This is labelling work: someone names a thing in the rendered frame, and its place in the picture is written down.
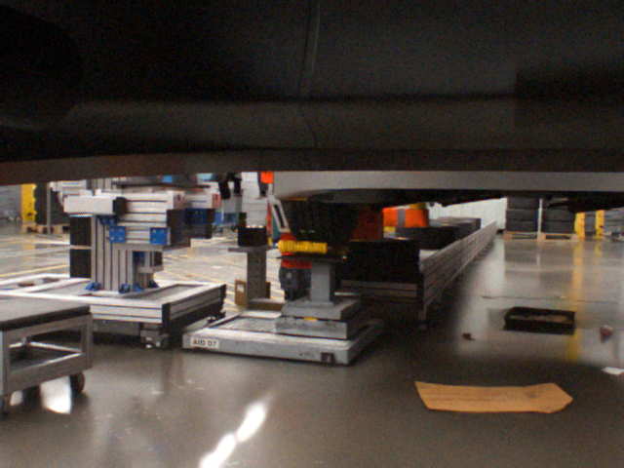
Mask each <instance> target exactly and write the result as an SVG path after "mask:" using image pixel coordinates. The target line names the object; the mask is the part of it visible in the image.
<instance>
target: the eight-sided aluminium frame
mask: <svg viewBox="0 0 624 468"><path fill-rule="evenodd" d="M267 196H268V203H269V205H270V207H271V211H272V214H273V216H274V219H275V222H276V225H277V229H278V230H279V232H291V230H290V228H289V225H288V222H287V218H286V214H285V207H284V200H277V199H275V198H274V196H273V184H268V193H267ZM277 205H278V206H277ZM278 207H279V210H278ZM279 211H280V212H279ZM280 214H282V215H280Z"/></svg>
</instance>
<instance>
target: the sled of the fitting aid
mask: <svg viewBox="0 0 624 468"><path fill-rule="evenodd" d="M369 321H370V308H369V307H360V308H359V309H357V310H355V311H354V312H352V313H351V314H349V315H348V316H346V317H344V318H343V319H341V320H334V319H320V318H307V317H295V316H283V315H280V316H278V317H276V318H275V332H277V333H286V334H298V335H313V336H323V337H333V338H347V337H349V336H350V335H351V334H353V333H354V332H356V331H357V330H358V329H359V328H361V327H362V326H363V325H365V324H366V323H367V322H369Z"/></svg>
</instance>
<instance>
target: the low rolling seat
mask: <svg viewBox="0 0 624 468"><path fill-rule="evenodd" d="M89 311H91V305H90V304H88V303H81V302H71V301H62V300H53V299H46V298H37V297H28V296H26V297H19V298H12V299H5V300H0V421H4V420H5V418H6V417H8V416H9V413H10V410H11V402H12V396H11V395H13V394H15V393H14V392H16V391H19V390H22V389H25V388H29V387H32V386H35V385H38V384H42V383H45V382H48V381H52V380H55V379H58V378H62V377H65V376H68V377H70V382H71V390H72V391H73V392H74V393H81V392H82V391H83V389H84V387H85V375H84V374H83V372H84V371H87V370H89V369H92V368H93V315H92V312H89ZM80 325H82V350H80V349H73V348H66V347H59V346H54V345H47V344H41V343H35V342H32V336H33V335H34V334H39V333H43V332H52V331H56V330H61V329H65V328H70V327H76V326H80ZM17 338H21V343H18V344H14V345H10V340H11V339H17Z"/></svg>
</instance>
